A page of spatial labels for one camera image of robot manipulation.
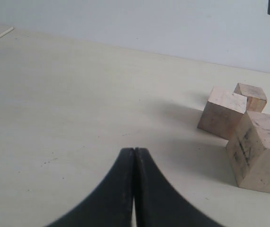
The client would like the second largest wooden cube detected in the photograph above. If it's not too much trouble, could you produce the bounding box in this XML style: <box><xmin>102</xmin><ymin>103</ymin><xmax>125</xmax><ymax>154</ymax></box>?
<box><xmin>197</xmin><ymin>86</ymin><xmax>247</xmax><ymax>140</ymax></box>

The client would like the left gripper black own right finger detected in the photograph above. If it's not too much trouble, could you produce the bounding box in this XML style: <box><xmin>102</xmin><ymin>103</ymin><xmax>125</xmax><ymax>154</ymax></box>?
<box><xmin>134</xmin><ymin>148</ymin><xmax>221</xmax><ymax>227</ymax></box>

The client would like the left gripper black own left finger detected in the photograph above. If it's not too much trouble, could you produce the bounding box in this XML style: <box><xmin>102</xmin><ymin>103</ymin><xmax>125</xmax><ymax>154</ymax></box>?
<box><xmin>49</xmin><ymin>148</ymin><xmax>135</xmax><ymax>227</ymax></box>

